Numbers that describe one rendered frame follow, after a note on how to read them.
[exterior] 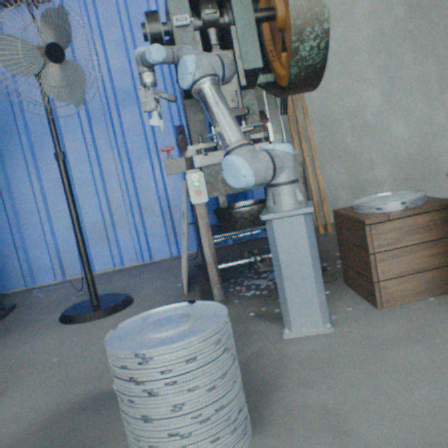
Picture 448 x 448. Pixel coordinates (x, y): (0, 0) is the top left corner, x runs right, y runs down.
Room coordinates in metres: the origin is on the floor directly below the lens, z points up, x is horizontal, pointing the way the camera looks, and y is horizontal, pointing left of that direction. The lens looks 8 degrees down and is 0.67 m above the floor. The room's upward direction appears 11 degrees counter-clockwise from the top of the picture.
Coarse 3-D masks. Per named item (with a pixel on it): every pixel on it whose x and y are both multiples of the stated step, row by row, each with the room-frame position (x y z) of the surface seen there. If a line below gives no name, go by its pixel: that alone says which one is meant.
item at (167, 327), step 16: (176, 304) 1.20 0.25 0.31; (208, 304) 1.16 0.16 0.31; (128, 320) 1.14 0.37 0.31; (144, 320) 1.13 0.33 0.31; (160, 320) 1.09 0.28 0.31; (176, 320) 1.06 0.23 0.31; (192, 320) 1.05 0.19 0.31; (208, 320) 1.04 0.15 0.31; (224, 320) 1.02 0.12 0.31; (112, 336) 1.05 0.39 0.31; (128, 336) 1.03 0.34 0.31; (144, 336) 1.01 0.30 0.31; (160, 336) 0.99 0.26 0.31; (176, 336) 0.97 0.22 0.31; (192, 336) 0.96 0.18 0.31; (128, 352) 0.92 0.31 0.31; (144, 352) 0.91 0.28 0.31
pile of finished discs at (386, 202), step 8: (400, 192) 2.01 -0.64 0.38; (408, 192) 1.96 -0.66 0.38; (416, 192) 1.92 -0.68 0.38; (424, 192) 1.88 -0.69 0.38; (360, 200) 1.99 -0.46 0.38; (368, 200) 1.95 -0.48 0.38; (376, 200) 1.88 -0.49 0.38; (384, 200) 1.84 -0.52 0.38; (392, 200) 1.82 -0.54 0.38; (400, 200) 1.80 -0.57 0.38; (408, 200) 1.75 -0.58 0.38; (416, 200) 1.76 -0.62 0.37; (424, 200) 1.80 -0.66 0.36; (360, 208) 1.84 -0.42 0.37; (368, 208) 1.80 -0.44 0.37; (376, 208) 1.81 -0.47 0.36; (384, 208) 1.76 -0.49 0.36; (392, 208) 1.75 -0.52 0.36; (400, 208) 1.75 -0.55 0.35
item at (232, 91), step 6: (228, 54) 2.34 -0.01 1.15; (234, 60) 2.34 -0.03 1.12; (234, 78) 2.34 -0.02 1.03; (228, 84) 2.33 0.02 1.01; (234, 84) 2.34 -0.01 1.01; (222, 90) 2.33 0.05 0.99; (228, 90) 2.33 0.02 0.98; (234, 90) 2.33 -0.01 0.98; (240, 90) 2.34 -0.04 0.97; (228, 96) 2.30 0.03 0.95; (234, 96) 2.29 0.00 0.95; (240, 96) 2.34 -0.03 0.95; (228, 102) 2.30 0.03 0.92; (234, 102) 2.30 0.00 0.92; (240, 102) 2.34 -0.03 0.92; (234, 108) 2.33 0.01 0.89; (240, 108) 2.34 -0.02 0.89
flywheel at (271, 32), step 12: (264, 0) 2.71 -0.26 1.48; (276, 0) 2.40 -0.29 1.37; (276, 12) 2.43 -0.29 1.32; (288, 12) 2.35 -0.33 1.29; (264, 24) 2.75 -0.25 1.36; (276, 24) 2.46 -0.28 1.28; (288, 24) 2.37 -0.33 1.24; (264, 36) 2.76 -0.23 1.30; (276, 36) 2.63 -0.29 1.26; (288, 36) 2.41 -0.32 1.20; (264, 48) 2.80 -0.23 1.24; (276, 48) 2.67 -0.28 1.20; (288, 48) 2.44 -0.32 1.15; (276, 60) 2.68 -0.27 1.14; (288, 60) 2.48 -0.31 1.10; (276, 72) 2.62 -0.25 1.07; (288, 72) 2.39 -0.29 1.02
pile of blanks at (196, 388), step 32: (160, 352) 0.91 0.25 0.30; (192, 352) 0.93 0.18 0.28; (224, 352) 1.00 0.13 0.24; (128, 384) 0.93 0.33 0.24; (160, 384) 0.91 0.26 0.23; (192, 384) 0.92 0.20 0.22; (224, 384) 0.97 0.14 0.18; (128, 416) 0.96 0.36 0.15; (160, 416) 0.91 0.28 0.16; (192, 416) 0.92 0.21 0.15; (224, 416) 0.96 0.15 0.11
